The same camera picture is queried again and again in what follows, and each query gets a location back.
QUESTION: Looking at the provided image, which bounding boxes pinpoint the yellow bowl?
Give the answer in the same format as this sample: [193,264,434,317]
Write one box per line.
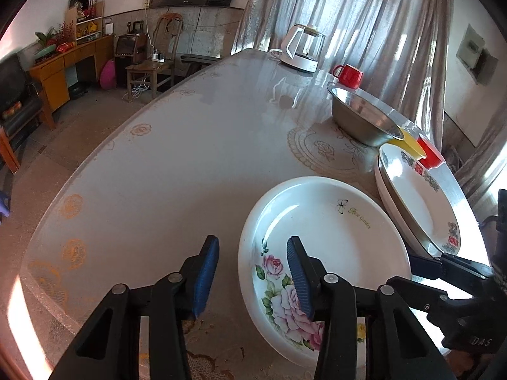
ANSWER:
[388,127,426,161]

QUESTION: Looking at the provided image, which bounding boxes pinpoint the white rose print plate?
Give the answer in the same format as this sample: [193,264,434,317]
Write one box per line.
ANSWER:
[238,176,413,369]

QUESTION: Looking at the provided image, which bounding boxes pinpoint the white plate red print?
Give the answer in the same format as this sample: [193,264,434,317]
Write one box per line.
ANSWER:
[378,142,462,256]

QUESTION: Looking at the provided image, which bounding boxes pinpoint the red and white bowl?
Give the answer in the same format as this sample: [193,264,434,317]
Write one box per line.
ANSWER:
[416,135,446,170]

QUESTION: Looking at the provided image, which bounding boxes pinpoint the black portable speaker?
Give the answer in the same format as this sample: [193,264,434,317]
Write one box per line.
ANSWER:
[115,34,147,88]

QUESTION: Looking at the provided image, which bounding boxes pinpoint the wooden side table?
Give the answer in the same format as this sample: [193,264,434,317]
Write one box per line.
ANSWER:
[0,124,20,175]

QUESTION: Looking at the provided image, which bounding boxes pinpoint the white power cable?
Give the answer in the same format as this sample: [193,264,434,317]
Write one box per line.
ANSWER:
[144,0,158,54]

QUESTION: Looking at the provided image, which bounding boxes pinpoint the stainless steel bowl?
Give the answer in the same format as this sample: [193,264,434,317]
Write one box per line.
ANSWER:
[327,82,407,147]

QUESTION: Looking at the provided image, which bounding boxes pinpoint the wooden chair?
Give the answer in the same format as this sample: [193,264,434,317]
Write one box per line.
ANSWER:
[126,13,184,101]

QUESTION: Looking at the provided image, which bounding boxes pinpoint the blue stool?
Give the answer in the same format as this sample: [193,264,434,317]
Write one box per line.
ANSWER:
[0,190,12,226]

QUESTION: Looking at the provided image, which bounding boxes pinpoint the dark wooden bench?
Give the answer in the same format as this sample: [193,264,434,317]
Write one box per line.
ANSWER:
[180,53,220,78]

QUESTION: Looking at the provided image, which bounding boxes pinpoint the wooden desk shelf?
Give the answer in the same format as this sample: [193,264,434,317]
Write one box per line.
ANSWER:
[64,0,106,46]

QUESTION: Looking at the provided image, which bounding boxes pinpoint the white lace tablecloth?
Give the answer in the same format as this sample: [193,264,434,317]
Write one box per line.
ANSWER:
[20,47,492,380]

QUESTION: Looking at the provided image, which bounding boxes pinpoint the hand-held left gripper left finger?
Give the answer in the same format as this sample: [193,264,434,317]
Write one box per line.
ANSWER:
[49,235,220,380]

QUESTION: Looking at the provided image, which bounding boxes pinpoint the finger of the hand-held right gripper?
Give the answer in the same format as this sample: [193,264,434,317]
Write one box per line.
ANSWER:
[386,275,451,314]
[410,253,494,298]

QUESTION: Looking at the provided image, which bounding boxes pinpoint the white glass electric kettle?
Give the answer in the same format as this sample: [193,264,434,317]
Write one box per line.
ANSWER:
[270,24,326,74]

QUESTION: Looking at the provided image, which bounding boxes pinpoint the grey sheer curtain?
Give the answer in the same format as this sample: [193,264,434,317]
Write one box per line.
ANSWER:
[232,0,456,149]
[453,103,507,210]

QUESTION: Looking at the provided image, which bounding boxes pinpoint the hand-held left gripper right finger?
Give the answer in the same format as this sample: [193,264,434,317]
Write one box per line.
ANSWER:
[286,235,458,380]

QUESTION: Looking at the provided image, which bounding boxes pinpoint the grey wall panel box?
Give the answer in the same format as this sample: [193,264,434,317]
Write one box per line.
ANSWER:
[455,24,499,86]

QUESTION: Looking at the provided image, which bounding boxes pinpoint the wooden desk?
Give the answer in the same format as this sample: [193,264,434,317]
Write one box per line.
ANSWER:
[28,35,115,129]

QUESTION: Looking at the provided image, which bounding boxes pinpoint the green tray with red decor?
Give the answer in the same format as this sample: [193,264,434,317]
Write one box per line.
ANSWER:
[34,28,76,62]

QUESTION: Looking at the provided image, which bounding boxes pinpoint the red mug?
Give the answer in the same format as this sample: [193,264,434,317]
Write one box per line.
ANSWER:
[332,63,364,89]

